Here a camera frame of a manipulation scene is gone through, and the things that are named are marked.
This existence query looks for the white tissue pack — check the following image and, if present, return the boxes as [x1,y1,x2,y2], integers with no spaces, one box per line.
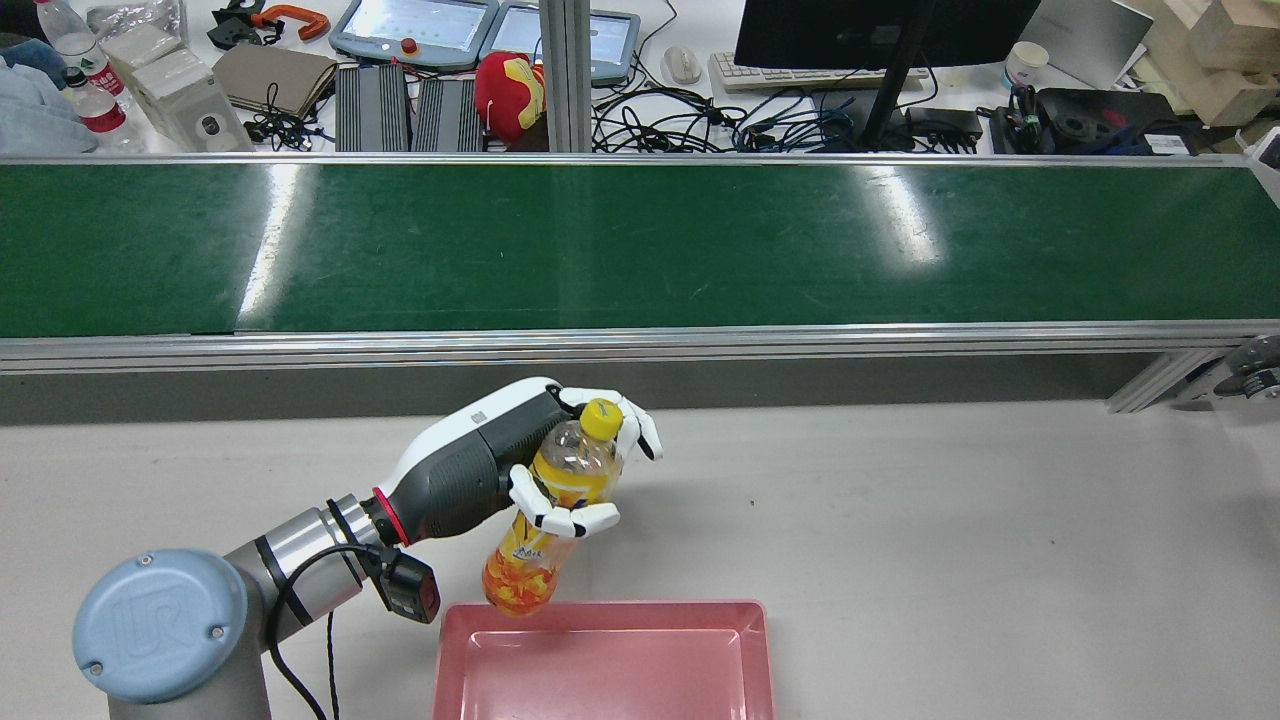
[100,22,187,73]

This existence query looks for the black computer monitor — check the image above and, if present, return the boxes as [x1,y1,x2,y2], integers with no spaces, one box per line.
[733,0,1043,151]

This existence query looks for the aluminium profile post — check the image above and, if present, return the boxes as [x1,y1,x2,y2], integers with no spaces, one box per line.
[538,0,594,154]

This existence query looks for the orange handled clamp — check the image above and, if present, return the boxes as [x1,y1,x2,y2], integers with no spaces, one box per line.
[207,0,331,51]

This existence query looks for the orange juice bottle yellow cap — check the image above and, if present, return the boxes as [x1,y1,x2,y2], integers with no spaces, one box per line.
[482,398,626,616]

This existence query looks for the white computer keyboard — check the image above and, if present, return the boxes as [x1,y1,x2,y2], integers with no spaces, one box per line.
[708,52,933,94]

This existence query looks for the light wooden boxes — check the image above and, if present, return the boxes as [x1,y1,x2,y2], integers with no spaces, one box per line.
[1140,0,1280,128]

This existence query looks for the white paper cup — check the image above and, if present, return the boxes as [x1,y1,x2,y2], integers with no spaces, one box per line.
[1003,40,1051,93]

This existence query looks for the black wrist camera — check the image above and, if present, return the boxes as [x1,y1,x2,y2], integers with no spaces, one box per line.
[375,548,441,625]

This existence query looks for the brown paper notebook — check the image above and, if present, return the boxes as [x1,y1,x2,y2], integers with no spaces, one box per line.
[212,42,339,121]

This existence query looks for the clear water bottle red label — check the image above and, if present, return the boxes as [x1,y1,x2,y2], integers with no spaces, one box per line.
[60,68,147,154]
[35,0,129,101]

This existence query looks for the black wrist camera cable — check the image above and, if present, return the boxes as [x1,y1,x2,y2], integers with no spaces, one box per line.
[264,543,383,720]

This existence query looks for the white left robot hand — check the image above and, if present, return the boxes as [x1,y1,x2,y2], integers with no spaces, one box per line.
[375,377,664,546]

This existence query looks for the silver laptop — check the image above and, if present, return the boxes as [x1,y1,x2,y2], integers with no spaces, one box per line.
[1020,0,1155,91]

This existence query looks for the white cardboard box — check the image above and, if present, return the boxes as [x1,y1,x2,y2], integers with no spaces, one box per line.
[130,50,257,154]

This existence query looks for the white computer mouse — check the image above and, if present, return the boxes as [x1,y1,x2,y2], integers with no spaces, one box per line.
[661,45,705,87]

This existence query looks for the red yellow plush toy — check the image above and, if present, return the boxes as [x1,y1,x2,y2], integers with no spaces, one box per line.
[473,50,549,147]

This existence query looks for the green conveyor belt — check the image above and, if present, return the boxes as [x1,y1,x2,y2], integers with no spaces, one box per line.
[0,152,1280,413]

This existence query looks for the black finned heat sink box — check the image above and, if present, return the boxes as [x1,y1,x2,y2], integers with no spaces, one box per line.
[413,78,489,154]
[335,65,412,154]

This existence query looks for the black cable bundle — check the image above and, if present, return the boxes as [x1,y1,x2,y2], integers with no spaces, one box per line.
[243,85,323,151]

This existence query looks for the black equipment case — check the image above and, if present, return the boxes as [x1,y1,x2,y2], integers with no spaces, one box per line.
[990,87,1197,157]

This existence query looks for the grey teach pendant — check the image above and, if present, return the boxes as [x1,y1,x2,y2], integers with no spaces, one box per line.
[328,0,499,73]
[480,0,642,89]

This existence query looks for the light blue cloth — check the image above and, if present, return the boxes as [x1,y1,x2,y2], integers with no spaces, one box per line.
[0,35,101,156]

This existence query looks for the pink plastic basket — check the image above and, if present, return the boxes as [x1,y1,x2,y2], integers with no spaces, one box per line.
[433,600,777,720]

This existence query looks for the black cable tangle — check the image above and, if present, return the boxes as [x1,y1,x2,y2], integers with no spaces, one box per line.
[592,85,863,154]

